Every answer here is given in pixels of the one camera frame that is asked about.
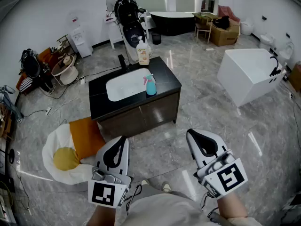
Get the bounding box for brown cardboard box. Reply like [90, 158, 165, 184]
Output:
[208, 19, 241, 47]

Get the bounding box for person's light shirt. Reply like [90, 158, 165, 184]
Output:
[121, 193, 264, 226]

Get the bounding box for white square bathtub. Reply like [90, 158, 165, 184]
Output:
[216, 48, 287, 107]

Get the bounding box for orange label pump bottle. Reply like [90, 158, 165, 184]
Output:
[136, 36, 151, 65]

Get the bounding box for blue spray bottle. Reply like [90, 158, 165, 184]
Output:
[143, 73, 157, 96]

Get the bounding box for wooden chair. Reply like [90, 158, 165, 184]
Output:
[192, 12, 220, 44]

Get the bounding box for person's grey trousers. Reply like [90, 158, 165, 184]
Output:
[134, 184, 196, 201]

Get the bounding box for black bag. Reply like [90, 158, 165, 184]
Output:
[212, 15, 230, 30]

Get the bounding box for person's right forearm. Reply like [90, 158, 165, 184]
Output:
[215, 192, 249, 219]

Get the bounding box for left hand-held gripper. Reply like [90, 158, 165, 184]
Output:
[88, 136, 134, 209]

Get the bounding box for black top vanity cabinet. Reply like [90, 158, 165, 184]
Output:
[88, 56, 182, 137]

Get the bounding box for black floor cable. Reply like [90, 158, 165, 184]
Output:
[83, 65, 123, 80]

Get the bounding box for black metal shelf rack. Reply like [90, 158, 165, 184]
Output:
[56, 34, 77, 59]

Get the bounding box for white toilet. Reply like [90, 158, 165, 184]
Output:
[259, 33, 276, 52]
[240, 17, 255, 36]
[279, 40, 295, 61]

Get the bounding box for black oval bathtub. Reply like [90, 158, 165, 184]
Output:
[150, 11, 196, 36]

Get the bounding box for pink cloth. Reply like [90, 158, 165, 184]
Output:
[218, 5, 241, 23]

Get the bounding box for black sink faucet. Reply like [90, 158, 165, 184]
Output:
[117, 54, 129, 73]

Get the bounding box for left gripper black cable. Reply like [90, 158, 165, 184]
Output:
[126, 184, 143, 216]

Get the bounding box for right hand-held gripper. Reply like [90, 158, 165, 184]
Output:
[186, 128, 249, 200]

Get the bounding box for black office chair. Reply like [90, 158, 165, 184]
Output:
[18, 48, 56, 96]

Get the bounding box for person's left forearm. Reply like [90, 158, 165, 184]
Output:
[86, 205, 117, 226]

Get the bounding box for white sink basin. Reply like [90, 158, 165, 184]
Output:
[105, 68, 152, 102]

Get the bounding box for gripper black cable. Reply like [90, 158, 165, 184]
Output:
[200, 191, 220, 219]
[126, 184, 143, 216]

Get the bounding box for black waste bin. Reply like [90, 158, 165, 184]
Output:
[151, 32, 162, 45]

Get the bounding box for black bathtub faucet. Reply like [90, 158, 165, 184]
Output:
[269, 56, 283, 77]

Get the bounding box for orange square cushion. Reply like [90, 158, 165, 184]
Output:
[69, 116, 106, 161]

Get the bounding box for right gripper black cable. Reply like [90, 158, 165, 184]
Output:
[200, 191, 220, 219]

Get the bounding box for white water dispenser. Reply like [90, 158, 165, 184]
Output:
[69, 12, 94, 58]

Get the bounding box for white round side table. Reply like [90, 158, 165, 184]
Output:
[51, 55, 79, 87]

